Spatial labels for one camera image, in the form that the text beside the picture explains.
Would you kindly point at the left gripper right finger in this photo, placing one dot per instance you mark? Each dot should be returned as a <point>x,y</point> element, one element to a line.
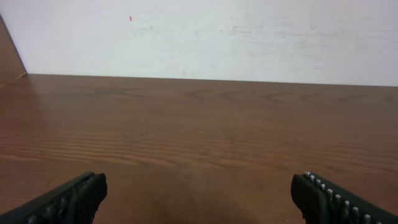
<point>324,202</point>

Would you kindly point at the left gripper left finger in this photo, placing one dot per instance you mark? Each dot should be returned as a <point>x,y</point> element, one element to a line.
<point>75,201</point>

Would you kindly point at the cardboard box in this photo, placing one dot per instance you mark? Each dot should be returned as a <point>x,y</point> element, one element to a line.
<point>11,65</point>

